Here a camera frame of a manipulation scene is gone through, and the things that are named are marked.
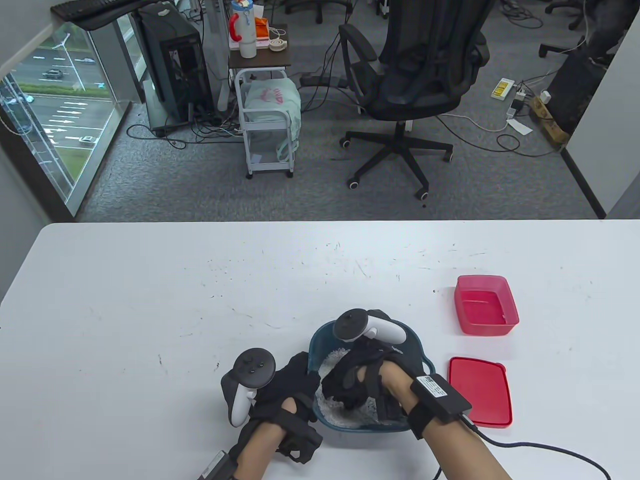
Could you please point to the black mesh office chair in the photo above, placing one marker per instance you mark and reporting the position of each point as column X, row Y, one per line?
column 415, row 100

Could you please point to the black white hand controller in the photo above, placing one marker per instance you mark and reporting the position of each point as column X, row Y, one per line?
column 255, row 365
column 350, row 325

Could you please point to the white rice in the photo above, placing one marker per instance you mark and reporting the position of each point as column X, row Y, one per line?
column 330, row 362

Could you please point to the glass window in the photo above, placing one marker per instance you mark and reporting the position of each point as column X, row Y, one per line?
column 60, row 100

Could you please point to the orange packet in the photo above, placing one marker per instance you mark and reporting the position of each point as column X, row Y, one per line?
column 261, row 30

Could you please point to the red container lid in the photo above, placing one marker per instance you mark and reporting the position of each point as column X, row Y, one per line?
column 480, row 392

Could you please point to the black keyboard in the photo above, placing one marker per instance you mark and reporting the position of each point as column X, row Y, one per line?
column 85, row 9

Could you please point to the person's right forearm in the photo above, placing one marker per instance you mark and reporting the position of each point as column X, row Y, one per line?
column 460, row 457

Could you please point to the teal plastic basin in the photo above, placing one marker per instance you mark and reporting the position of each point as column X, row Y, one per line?
column 320, row 345

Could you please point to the person's right hand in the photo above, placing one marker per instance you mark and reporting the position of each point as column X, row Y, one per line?
column 350, row 375

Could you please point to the white cart with brown top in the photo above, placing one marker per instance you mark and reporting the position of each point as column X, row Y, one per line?
column 260, row 62

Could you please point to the black leaning panel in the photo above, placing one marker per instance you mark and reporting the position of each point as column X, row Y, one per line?
column 575, row 95

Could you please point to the black computer tower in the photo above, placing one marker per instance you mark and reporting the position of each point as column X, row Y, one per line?
column 175, row 75

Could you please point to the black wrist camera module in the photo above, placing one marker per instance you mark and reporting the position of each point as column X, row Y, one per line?
column 215, row 466
column 440, row 395

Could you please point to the white power strip with plugs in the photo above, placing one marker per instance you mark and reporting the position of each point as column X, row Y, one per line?
column 516, row 106

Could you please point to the person's left forearm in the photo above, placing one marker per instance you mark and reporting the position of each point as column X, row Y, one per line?
column 257, row 452

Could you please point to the brown cardboard piece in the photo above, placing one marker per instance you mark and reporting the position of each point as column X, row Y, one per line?
column 550, row 127

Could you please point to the white paper sheet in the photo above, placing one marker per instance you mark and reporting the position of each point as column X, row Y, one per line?
column 519, row 127

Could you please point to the white plastic bag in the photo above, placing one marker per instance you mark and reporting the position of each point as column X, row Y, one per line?
column 272, row 97

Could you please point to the red plastic container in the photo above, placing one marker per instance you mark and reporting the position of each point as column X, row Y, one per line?
column 485, row 310

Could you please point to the person's left hand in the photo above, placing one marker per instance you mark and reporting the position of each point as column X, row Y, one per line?
column 295, row 382

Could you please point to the white desk leg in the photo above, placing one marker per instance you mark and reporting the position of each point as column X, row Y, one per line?
column 217, row 60

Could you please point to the black chair wheel base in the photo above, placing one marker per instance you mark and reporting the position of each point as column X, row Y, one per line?
column 547, row 49
column 318, row 15

